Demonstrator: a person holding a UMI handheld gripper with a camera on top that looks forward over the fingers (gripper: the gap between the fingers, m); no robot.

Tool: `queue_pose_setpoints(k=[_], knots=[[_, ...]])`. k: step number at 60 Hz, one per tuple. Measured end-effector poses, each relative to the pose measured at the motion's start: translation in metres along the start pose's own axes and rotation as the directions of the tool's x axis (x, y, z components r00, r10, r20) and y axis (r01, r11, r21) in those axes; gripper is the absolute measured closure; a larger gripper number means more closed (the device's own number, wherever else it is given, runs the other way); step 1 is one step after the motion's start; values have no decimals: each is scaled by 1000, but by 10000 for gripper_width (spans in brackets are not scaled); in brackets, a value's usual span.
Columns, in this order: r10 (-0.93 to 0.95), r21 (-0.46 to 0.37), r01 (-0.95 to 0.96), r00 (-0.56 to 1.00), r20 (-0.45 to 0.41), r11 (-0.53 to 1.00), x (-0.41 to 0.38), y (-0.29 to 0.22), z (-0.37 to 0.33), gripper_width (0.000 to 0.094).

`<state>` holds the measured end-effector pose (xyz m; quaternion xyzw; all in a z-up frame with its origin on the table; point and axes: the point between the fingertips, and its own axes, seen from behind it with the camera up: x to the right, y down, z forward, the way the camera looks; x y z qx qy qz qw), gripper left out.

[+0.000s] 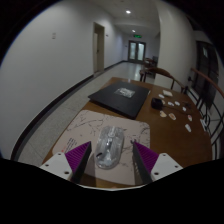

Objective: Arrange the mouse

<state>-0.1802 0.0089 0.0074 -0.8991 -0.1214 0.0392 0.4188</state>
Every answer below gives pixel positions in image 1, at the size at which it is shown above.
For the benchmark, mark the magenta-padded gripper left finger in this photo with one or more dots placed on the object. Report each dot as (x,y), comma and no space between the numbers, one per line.
(56,165)

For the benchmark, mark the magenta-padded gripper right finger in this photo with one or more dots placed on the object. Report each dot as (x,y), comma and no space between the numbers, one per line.
(165,165)

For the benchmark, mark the transparent computer mouse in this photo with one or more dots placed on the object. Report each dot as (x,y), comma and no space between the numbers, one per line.
(109,146)

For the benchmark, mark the white marbled mouse pad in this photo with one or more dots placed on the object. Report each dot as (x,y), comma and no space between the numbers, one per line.
(86,126)

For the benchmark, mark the small beige sticker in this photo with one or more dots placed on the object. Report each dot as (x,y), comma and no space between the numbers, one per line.
(172,116)
(163,114)

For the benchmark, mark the white and red sticker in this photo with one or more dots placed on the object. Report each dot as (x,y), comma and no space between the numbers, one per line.
(189,117)

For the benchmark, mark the small white sticker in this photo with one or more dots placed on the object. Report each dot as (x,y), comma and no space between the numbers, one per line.
(170,103)
(161,96)
(184,108)
(177,103)

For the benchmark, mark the small black block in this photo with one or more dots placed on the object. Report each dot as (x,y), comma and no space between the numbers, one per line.
(156,103)

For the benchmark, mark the beige card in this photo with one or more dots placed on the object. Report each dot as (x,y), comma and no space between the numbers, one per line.
(167,93)

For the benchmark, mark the flat black laptop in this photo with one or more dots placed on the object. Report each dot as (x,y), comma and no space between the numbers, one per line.
(116,100)

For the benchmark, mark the wooden chair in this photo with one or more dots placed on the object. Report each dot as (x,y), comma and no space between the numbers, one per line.
(163,70)

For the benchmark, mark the black railing with wooden handrail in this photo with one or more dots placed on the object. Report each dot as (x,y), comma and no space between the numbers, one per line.
(206,80)

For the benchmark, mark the dark framed window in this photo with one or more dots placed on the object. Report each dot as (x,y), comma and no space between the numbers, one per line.
(206,70)

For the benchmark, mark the double glass door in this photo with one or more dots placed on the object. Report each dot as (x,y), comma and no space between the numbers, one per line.
(137,51)

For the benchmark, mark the wooden side door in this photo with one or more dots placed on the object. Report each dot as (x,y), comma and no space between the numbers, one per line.
(98,48)

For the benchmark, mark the green exit sign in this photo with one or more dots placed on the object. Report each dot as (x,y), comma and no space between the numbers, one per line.
(137,35)

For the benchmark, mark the white wall switch plate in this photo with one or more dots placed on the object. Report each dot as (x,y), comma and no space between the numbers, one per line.
(53,35)

